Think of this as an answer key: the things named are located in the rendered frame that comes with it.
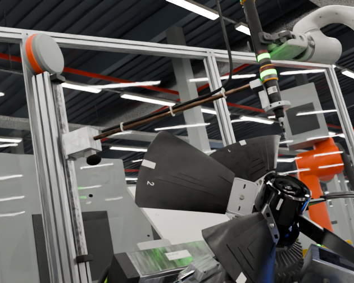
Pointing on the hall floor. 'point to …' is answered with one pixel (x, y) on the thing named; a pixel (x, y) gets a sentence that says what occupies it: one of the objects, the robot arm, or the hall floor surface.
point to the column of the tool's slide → (58, 183)
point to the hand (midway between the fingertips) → (259, 42)
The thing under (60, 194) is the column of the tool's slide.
